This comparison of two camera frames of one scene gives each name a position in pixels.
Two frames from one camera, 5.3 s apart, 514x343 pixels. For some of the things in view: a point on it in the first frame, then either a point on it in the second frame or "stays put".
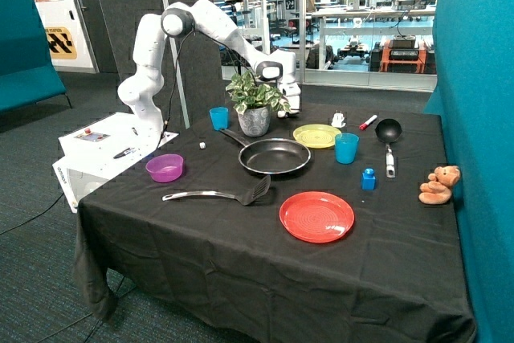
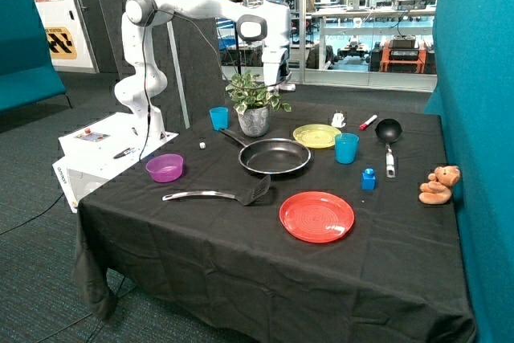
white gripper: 292,91 -> 271,59
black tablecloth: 284,222 stays put
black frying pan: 271,155 stays put
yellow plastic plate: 316,136 stays put
